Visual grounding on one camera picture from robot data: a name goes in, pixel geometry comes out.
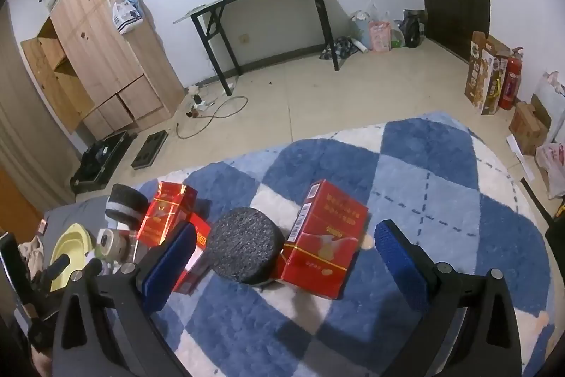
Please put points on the checked cloth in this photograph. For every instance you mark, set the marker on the checked cloth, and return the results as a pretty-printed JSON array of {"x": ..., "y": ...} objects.
[{"x": 344, "y": 48}]

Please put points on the printed cardboard box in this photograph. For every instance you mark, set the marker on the printed cardboard box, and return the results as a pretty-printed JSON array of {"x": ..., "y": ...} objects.
[{"x": 483, "y": 76}]

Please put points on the black foam disc white band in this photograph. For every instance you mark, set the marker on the black foam disc white band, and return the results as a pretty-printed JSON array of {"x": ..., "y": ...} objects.
[{"x": 126, "y": 196}]

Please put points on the yellow plastic basin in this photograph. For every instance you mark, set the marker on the yellow plastic basin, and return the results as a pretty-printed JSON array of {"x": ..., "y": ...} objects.
[{"x": 73, "y": 246}]

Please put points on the white power strip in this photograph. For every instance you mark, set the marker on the white power strip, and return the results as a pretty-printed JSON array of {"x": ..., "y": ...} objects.
[{"x": 198, "y": 105}]

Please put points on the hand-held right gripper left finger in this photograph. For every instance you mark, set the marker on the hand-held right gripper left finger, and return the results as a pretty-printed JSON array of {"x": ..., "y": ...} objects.
[{"x": 174, "y": 260}]

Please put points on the shiny red foil box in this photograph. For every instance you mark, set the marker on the shiny red foil box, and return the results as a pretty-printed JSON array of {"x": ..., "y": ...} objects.
[{"x": 165, "y": 209}]

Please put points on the white printed plastic bag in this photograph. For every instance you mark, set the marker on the white printed plastic bag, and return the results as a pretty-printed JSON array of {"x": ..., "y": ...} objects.
[{"x": 126, "y": 17}]

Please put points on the brown wooden panel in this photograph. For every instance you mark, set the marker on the brown wooden panel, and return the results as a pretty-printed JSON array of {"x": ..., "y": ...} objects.
[{"x": 17, "y": 200}]

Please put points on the blue checked rug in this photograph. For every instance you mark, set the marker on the blue checked rug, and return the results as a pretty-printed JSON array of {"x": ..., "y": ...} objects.
[{"x": 432, "y": 200}]

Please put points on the brown cardboard box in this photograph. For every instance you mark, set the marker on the brown cardboard box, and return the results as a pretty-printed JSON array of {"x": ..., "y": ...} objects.
[{"x": 527, "y": 129}]

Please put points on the white crumpled bag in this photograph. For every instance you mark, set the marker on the white crumpled bag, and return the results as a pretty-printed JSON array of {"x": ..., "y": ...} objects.
[{"x": 551, "y": 94}]

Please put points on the red and white plastic bag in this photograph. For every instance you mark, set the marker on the red and white plastic bag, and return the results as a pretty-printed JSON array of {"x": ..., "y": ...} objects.
[{"x": 551, "y": 165}]

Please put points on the red fire extinguisher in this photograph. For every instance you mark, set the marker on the red fire extinguisher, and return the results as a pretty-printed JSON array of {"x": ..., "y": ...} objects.
[{"x": 511, "y": 81}]

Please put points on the packing tape roll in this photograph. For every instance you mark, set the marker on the packing tape roll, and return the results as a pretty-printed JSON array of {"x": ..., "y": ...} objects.
[{"x": 112, "y": 244}]

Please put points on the black bag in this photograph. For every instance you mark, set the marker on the black bag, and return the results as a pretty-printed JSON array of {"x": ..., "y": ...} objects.
[{"x": 412, "y": 30}]

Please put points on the red box yellow print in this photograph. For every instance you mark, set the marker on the red box yellow print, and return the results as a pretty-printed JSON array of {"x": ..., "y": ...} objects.
[{"x": 202, "y": 238}]

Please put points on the clear plastic bag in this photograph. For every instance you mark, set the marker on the clear plastic bag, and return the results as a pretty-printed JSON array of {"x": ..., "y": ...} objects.
[{"x": 362, "y": 28}]

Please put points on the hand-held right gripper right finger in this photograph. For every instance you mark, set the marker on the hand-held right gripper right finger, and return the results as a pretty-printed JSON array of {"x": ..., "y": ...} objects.
[{"x": 399, "y": 262}]

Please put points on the wooden wardrobe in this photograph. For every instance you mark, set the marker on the wooden wardrobe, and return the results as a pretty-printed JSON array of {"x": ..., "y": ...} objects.
[{"x": 106, "y": 50}]

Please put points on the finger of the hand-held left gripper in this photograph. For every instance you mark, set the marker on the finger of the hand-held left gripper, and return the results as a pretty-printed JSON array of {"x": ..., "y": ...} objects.
[{"x": 57, "y": 266}]

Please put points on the black foam tray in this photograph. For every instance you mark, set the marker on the black foam tray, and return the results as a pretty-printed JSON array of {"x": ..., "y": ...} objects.
[{"x": 150, "y": 149}]

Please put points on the black open case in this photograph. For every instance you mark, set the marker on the black open case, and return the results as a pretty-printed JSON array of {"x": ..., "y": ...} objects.
[{"x": 99, "y": 160}]

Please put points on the red carton silver end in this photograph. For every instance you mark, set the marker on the red carton silver end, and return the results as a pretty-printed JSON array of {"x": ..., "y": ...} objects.
[{"x": 326, "y": 266}]

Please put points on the pink bag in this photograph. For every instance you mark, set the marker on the pink bag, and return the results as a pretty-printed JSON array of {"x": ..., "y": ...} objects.
[{"x": 379, "y": 36}]

